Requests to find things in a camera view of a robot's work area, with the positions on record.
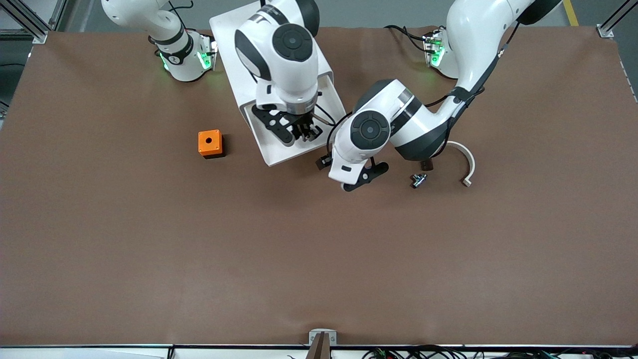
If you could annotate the white plastic drawer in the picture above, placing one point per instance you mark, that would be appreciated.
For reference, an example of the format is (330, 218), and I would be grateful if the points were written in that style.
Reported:
(279, 149)

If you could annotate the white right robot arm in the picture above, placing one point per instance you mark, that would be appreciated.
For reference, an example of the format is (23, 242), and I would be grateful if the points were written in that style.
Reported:
(284, 60)

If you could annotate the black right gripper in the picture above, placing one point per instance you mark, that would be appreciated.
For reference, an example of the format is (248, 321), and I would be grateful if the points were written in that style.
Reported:
(304, 122)

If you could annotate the dark brown cylinder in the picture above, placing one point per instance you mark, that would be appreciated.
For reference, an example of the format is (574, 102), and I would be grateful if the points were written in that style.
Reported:
(427, 165)

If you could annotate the aluminium frame profile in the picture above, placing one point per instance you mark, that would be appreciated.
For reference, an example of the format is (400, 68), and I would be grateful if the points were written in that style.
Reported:
(27, 22)
(610, 22)

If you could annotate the chrome metal tee fitting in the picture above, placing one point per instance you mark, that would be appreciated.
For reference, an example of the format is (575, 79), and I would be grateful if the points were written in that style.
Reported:
(418, 180)

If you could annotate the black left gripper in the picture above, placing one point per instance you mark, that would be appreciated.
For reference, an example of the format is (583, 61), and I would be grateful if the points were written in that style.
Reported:
(324, 161)

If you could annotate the white drawer cabinet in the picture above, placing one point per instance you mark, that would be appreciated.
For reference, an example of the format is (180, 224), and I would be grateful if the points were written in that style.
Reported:
(227, 45)

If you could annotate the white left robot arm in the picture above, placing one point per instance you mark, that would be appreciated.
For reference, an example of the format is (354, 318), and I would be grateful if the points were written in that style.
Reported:
(468, 40)

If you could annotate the grey metal bracket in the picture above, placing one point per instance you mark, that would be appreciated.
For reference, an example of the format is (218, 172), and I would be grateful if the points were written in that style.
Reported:
(314, 335)

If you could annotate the white half-round clamp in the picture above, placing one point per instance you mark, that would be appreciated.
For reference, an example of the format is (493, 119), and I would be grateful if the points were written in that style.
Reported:
(471, 159)

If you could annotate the orange box with hole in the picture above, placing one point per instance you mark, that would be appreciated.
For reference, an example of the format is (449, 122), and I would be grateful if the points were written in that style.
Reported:
(209, 141)

